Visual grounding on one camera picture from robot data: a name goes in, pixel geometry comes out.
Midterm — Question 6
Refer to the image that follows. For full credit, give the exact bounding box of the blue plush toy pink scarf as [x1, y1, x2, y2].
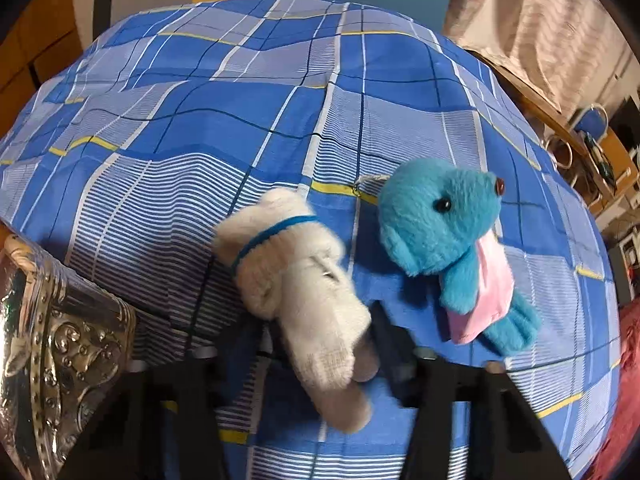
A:
[378, 158, 540, 356]

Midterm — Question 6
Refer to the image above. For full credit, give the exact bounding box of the gold metallic tin box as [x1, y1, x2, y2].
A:
[1, 226, 136, 479]

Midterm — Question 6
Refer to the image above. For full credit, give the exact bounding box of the blue plaid tablecloth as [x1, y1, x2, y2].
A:
[1, 0, 620, 479]

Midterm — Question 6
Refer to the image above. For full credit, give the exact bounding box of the wooden side table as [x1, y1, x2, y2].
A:
[474, 53, 639, 217]

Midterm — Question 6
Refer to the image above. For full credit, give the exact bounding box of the blue folding chair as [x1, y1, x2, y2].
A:
[570, 103, 608, 148]

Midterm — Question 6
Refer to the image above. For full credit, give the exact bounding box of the beige curtain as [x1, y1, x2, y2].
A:
[444, 0, 631, 118]

